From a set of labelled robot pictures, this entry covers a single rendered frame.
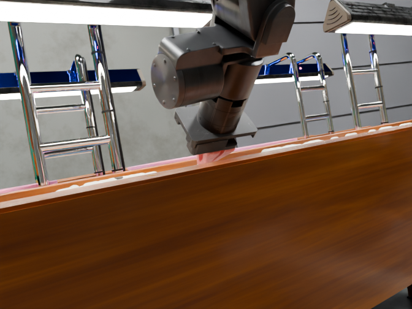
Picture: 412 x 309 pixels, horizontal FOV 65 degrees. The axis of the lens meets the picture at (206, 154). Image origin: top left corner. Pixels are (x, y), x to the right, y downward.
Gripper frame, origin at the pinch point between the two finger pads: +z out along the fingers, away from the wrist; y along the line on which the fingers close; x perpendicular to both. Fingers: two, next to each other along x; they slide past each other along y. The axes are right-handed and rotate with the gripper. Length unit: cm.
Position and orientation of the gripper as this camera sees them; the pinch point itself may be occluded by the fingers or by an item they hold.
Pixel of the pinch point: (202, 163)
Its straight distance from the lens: 50.7
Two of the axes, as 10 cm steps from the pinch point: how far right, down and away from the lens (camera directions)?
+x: 4.2, 7.2, -5.5
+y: -8.8, 1.6, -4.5
